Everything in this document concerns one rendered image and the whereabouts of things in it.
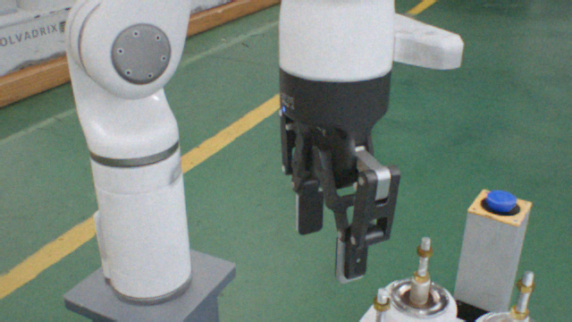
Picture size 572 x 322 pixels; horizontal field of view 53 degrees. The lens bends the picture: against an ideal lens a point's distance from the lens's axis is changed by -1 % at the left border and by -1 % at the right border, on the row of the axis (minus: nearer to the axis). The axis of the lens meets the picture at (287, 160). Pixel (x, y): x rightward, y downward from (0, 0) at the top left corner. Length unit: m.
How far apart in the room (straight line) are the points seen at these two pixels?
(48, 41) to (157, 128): 1.89
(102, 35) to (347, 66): 0.24
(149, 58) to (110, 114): 0.09
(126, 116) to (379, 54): 0.31
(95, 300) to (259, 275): 0.55
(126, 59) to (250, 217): 0.89
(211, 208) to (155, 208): 0.82
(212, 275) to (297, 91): 0.38
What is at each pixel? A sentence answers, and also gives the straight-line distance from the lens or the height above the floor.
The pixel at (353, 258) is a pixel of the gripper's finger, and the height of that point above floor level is 0.48.
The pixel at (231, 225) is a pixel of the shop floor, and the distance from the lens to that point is 1.34.
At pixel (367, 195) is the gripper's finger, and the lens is 0.36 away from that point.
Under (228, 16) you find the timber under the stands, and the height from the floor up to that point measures 0.03.
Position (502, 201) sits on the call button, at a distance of 0.83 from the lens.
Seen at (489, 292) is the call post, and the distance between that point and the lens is 0.89.
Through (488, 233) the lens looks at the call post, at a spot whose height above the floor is 0.29.
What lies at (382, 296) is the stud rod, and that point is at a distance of 0.61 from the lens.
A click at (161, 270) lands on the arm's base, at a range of 0.64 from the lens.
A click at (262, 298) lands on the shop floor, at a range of 1.13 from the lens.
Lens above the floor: 0.72
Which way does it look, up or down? 26 degrees down
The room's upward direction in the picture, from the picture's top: straight up
